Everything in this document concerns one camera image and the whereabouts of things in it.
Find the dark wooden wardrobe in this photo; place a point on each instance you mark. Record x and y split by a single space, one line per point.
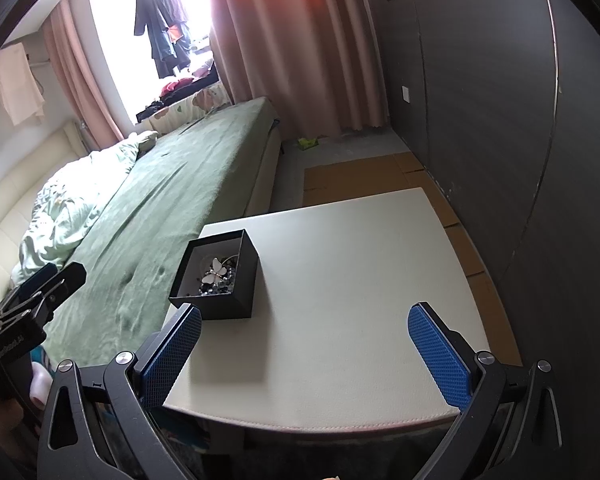
480 85

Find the pale green duvet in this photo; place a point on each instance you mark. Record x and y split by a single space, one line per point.
75 200

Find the white wall switch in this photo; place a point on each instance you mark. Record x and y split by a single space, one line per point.
406 94

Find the person's left hand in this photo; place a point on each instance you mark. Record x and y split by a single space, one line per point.
41 382

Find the wide pink curtain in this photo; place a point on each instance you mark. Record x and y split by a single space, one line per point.
300 45

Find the bed with green sheet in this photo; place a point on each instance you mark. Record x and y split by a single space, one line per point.
180 185

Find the narrow pink curtain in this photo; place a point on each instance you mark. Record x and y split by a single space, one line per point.
85 75

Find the beige towel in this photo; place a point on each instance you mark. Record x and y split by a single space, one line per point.
17 85

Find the flat brown cardboard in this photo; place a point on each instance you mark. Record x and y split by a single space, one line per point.
350 175

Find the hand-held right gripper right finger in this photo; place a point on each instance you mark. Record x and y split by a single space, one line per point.
437 355

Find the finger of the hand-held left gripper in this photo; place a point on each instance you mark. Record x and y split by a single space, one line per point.
67 282
35 285

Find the dark clothes pile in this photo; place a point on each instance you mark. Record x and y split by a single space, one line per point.
150 109

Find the red clothes pile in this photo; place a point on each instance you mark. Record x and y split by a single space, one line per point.
176 86

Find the cream padded headboard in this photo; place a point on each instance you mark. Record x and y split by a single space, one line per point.
15 195

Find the white butterfly brooch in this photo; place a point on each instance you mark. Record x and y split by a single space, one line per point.
216 272

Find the hanging dark clothes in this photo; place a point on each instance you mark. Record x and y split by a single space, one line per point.
160 25

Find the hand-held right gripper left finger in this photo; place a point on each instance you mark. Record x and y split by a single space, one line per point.
172 355

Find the black jewelry box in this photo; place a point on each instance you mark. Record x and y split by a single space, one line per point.
230 305

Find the white bed base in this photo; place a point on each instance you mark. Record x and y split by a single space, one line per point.
266 170

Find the green packet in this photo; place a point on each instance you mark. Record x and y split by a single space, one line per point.
307 144

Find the floral pillow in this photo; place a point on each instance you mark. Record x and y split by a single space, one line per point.
195 102

